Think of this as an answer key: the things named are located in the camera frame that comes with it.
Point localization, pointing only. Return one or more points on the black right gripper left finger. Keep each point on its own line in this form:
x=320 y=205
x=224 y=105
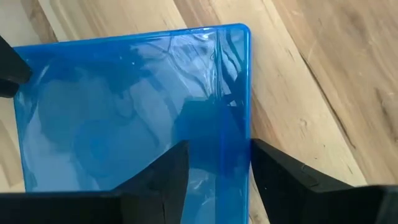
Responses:
x=161 y=193

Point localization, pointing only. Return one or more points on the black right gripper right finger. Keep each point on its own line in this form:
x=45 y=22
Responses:
x=286 y=193

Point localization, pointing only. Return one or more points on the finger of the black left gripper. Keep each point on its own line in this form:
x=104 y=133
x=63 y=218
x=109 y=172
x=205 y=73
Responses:
x=11 y=65

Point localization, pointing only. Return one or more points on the blue jewel case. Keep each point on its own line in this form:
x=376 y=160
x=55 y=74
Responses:
x=109 y=109

